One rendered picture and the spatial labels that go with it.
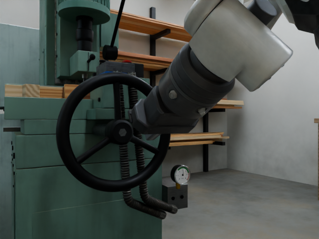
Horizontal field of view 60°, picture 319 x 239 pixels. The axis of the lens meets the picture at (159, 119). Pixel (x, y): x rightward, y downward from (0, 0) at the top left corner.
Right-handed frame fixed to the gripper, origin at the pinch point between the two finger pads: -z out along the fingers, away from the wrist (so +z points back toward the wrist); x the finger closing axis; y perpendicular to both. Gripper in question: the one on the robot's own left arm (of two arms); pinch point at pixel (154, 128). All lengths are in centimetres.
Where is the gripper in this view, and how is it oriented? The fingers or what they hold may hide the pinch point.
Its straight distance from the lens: 50.7
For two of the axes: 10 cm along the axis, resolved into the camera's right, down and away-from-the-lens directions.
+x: 8.8, 0.0, 4.8
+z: 4.2, -5.0, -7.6
